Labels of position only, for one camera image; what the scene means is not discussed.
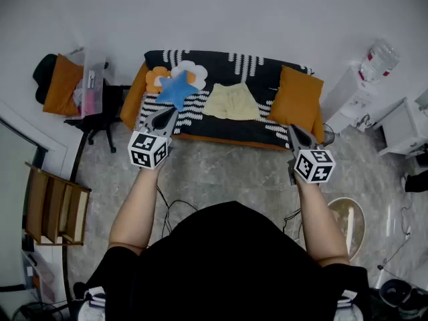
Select orange flower pillow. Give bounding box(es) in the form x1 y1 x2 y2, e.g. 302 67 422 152
145 66 172 95

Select pack of water bottles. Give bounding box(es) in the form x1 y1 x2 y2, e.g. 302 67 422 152
358 38 401 83

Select pale yellow shorts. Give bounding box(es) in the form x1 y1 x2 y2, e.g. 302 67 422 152
202 82 261 121

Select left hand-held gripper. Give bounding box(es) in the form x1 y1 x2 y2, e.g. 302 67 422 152
128 107 179 171

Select orange cushion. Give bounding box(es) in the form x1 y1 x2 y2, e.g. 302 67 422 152
267 64 325 143
42 53 84 116

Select grey round bucket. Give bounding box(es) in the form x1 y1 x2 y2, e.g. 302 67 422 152
380 278 414 309

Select black office chair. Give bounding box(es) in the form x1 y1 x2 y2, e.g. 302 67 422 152
32 53 131 154

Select wooden magazine rack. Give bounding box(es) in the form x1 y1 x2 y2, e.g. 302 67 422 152
25 161 92 247

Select blue star pillow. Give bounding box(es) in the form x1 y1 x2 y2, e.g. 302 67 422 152
154 70 200 112

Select person's left forearm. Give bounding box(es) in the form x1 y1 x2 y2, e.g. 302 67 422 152
108 158 168 250

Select thin black cable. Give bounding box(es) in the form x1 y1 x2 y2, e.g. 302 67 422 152
282 208 302 234
155 185 199 240

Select person's right forearm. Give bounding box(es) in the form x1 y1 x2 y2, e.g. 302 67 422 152
294 179 350 267

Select white cabinet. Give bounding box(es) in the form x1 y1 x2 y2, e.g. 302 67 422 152
320 67 385 135

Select clear plastic storage box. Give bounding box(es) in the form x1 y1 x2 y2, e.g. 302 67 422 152
65 47 108 119

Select white desk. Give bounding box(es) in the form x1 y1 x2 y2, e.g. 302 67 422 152
372 88 428 158

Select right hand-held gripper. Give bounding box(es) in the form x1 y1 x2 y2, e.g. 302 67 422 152
287 124 336 186

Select small black fan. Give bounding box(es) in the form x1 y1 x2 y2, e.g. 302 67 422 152
322 124 336 146

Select person's black shirt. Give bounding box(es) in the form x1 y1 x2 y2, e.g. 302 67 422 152
82 201 372 321

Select black white patterned blanket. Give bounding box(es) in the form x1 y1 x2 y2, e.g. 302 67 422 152
135 49 315 150

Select white flower pillow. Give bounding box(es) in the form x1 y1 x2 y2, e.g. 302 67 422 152
153 60 209 92

